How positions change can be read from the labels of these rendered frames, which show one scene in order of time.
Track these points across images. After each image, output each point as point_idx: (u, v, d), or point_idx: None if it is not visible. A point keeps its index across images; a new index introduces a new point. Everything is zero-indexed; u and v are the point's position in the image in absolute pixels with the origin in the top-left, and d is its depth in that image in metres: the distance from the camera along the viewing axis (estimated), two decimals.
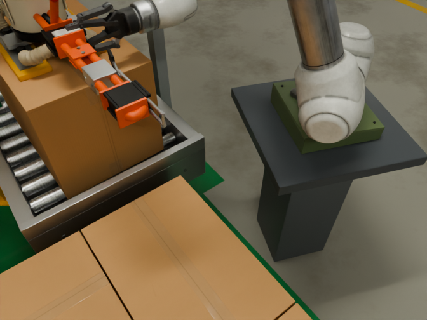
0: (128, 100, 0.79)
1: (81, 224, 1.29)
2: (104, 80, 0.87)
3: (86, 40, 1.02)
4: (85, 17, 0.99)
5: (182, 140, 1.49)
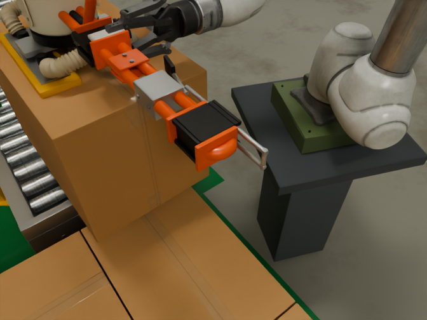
0: (211, 131, 0.54)
1: (81, 224, 1.29)
2: (166, 100, 0.62)
3: (131, 45, 0.77)
4: (131, 14, 0.74)
5: None
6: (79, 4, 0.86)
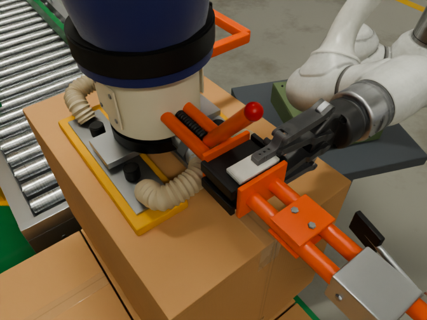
0: None
1: None
2: (400, 317, 0.37)
3: (281, 176, 0.52)
4: (292, 137, 0.49)
5: None
6: (188, 100, 0.61)
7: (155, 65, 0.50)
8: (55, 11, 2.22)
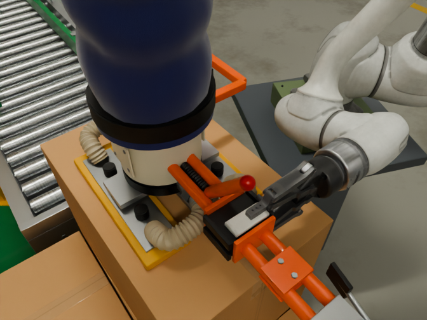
0: None
1: None
2: None
3: None
4: (280, 196, 0.59)
5: None
6: (191, 153, 0.70)
7: (165, 134, 0.59)
8: (55, 11, 2.22)
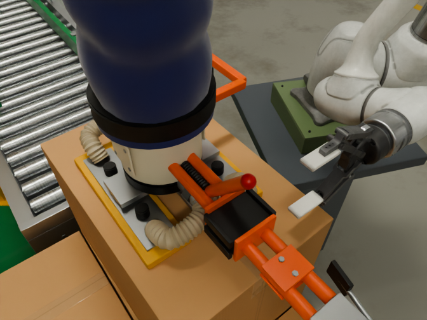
0: None
1: None
2: None
3: None
4: (351, 136, 0.62)
5: None
6: (192, 152, 0.71)
7: (166, 133, 0.59)
8: (55, 11, 2.22)
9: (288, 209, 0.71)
